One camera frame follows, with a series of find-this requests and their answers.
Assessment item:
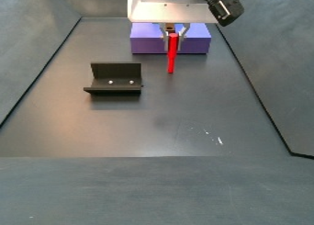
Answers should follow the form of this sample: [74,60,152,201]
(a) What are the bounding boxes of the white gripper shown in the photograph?
[126,0,216,51]

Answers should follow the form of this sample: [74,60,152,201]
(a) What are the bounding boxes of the red cylindrical peg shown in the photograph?
[168,33,177,73]

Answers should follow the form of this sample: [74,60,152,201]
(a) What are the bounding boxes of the purple base block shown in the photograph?
[129,23,211,54]

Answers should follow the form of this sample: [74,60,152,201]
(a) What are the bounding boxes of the brown upright bracket with hole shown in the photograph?
[165,23,174,34]

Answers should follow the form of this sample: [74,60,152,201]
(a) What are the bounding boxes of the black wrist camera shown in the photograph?
[203,0,244,27]

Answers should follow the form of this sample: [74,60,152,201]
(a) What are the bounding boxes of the black angle bracket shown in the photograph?
[82,62,141,95]

